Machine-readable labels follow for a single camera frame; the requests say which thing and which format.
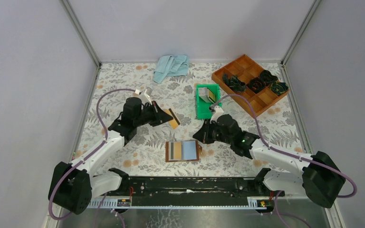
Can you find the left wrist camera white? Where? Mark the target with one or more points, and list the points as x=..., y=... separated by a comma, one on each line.
x=144, y=95

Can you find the gold striped credit card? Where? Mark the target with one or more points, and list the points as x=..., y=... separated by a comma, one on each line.
x=174, y=123

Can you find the dark rolled sock right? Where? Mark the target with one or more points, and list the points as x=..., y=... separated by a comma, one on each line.
x=279, y=88

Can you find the brown leather card holder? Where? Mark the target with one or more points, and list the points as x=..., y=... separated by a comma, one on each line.
x=190, y=151

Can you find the dark rolled sock middle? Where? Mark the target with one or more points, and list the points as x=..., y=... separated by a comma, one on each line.
x=256, y=85

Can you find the green plastic basket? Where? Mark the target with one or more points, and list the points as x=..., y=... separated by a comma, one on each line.
x=202, y=107

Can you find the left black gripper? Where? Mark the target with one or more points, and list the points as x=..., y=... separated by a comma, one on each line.
x=159, y=116

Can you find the dark rolled sock left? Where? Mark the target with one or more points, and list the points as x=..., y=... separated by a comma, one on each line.
x=234, y=83

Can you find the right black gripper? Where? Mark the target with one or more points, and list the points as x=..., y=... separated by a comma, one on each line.
x=203, y=135

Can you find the silver credit card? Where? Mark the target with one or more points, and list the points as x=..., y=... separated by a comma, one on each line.
x=207, y=95

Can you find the floral table mat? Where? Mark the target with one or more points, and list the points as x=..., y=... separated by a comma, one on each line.
x=145, y=154

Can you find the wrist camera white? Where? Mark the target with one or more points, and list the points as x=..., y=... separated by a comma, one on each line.
x=216, y=112
x=144, y=95

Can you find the dark rolled sock top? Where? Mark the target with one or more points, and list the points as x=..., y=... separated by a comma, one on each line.
x=267, y=78

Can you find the dark rolled sock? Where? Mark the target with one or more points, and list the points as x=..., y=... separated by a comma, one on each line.
x=267, y=78
x=256, y=85
x=234, y=83
x=279, y=88

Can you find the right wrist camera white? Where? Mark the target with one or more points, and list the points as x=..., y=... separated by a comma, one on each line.
x=216, y=112

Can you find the light blue cloth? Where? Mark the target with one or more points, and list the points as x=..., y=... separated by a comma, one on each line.
x=170, y=66

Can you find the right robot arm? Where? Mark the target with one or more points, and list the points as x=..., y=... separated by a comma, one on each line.
x=313, y=175

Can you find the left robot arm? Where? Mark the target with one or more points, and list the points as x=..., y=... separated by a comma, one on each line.
x=74, y=184

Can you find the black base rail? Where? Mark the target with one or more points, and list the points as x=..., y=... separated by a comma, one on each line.
x=194, y=192

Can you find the orange compartment tray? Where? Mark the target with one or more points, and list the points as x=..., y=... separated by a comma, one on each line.
x=246, y=69

